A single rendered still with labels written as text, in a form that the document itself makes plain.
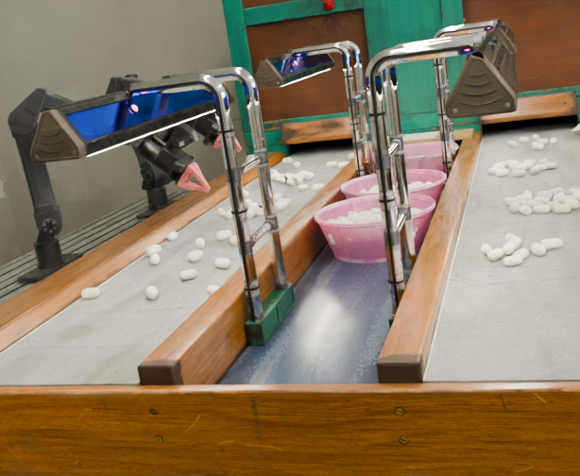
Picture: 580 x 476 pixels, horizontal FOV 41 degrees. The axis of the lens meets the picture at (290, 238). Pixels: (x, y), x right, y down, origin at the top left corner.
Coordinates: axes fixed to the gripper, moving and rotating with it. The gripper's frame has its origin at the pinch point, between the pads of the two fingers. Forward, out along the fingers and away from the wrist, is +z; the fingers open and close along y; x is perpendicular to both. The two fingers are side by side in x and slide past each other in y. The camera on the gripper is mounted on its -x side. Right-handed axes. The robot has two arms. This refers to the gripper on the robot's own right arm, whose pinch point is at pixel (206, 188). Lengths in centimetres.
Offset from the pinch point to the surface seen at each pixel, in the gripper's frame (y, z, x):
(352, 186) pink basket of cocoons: 15.4, 30.2, -18.1
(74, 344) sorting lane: -82, 12, 0
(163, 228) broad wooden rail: -17.5, -0.3, 7.4
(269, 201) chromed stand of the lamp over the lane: -53, 22, -27
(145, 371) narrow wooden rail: -96, 25, -14
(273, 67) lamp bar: 7.4, -2.5, -34.0
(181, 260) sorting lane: -38.7, 11.3, 0.3
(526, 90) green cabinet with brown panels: 86, 57, -57
